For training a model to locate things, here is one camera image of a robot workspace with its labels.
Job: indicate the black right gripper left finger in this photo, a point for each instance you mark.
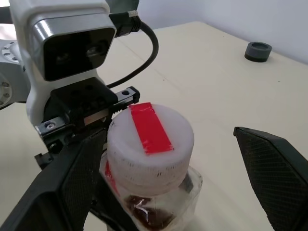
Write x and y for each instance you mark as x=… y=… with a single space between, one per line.
x=55 y=192

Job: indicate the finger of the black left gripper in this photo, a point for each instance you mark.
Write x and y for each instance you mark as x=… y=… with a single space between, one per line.
x=109 y=211
x=188 y=184

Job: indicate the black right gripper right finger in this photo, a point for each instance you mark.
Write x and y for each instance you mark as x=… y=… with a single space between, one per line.
x=281 y=178

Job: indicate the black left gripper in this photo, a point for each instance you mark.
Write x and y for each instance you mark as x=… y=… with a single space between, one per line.
x=72 y=103

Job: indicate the clear bottle with white cap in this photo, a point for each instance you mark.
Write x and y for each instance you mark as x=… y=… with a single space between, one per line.
x=149 y=156

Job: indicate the small grey round cap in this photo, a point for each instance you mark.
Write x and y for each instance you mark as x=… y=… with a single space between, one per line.
x=258 y=51

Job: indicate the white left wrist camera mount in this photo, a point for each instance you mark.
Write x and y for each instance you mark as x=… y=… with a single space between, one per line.
x=26 y=14

